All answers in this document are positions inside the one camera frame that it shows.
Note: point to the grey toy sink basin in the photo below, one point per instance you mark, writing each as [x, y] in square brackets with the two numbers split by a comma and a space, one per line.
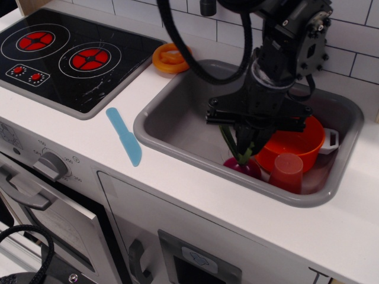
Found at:
[174, 123]

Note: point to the white cabinet door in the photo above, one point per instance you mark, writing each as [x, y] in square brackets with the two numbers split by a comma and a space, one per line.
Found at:
[183, 247]

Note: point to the black toy stove top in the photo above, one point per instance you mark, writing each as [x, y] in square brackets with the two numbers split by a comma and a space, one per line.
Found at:
[73, 65]

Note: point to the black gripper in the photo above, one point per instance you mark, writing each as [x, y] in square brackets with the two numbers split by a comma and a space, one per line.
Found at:
[257, 109]

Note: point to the grey oven door handle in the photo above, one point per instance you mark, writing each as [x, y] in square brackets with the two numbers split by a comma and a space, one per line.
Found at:
[19, 194]

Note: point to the toy oven door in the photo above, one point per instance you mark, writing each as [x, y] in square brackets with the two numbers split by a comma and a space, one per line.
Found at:
[76, 231]

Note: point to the grey cabinet door handle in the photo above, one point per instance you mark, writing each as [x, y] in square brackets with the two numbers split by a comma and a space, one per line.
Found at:
[138, 275]

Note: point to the purple toy beet green leaves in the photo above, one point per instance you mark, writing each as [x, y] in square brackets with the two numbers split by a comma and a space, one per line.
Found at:
[242, 163]

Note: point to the orange plastic cup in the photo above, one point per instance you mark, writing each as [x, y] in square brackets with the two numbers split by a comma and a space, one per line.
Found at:
[287, 173]

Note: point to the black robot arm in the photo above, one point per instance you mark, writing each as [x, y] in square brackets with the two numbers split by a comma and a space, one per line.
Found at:
[293, 48]

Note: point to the orange toy pot white handles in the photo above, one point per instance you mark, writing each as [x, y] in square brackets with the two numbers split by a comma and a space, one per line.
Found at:
[314, 140]

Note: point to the grey oven knob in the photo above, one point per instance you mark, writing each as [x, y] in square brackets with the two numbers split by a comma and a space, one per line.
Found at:
[50, 166]

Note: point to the blue plastic toy knife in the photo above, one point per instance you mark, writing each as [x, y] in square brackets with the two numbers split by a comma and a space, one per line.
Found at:
[127, 138]

